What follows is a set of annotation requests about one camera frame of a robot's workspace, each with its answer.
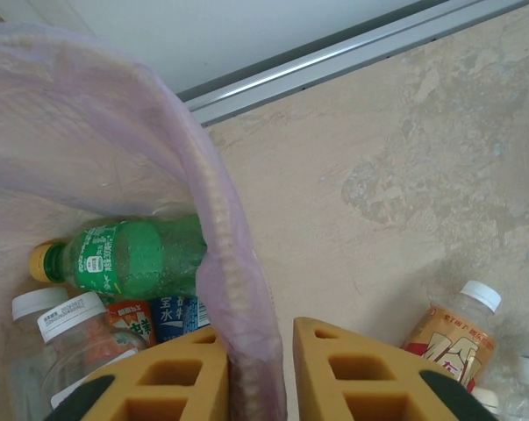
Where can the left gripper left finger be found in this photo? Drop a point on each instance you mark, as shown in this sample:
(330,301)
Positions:
(159,386)

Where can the gold red label bottle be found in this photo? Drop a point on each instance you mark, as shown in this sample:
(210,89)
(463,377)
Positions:
(448,342)

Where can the small orange label bottle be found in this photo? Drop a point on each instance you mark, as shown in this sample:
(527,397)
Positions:
(128,322)

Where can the beige plastic bin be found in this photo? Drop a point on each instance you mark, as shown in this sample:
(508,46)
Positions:
(229,272)

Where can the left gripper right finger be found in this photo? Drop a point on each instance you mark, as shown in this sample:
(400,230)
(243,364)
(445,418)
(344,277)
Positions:
(369,386)

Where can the green bottle yellow cap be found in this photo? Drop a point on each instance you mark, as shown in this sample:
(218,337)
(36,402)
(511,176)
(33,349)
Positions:
(128,263)

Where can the blue logo label bottle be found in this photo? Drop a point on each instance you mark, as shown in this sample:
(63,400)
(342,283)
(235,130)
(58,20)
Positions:
(176,318)

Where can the white green label bottle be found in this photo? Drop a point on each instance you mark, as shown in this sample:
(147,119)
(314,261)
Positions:
(71,311)

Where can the aluminium table edge rail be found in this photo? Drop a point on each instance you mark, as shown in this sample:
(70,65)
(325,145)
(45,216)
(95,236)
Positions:
(334,57)

